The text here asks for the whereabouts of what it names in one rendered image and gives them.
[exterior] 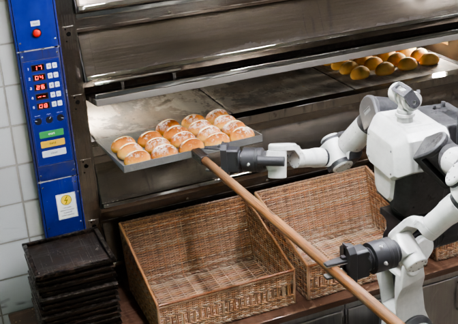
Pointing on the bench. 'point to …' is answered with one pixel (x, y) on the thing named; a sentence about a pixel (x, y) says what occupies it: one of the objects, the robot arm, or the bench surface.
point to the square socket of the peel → (198, 155)
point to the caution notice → (67, 205)
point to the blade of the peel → (163, 156)
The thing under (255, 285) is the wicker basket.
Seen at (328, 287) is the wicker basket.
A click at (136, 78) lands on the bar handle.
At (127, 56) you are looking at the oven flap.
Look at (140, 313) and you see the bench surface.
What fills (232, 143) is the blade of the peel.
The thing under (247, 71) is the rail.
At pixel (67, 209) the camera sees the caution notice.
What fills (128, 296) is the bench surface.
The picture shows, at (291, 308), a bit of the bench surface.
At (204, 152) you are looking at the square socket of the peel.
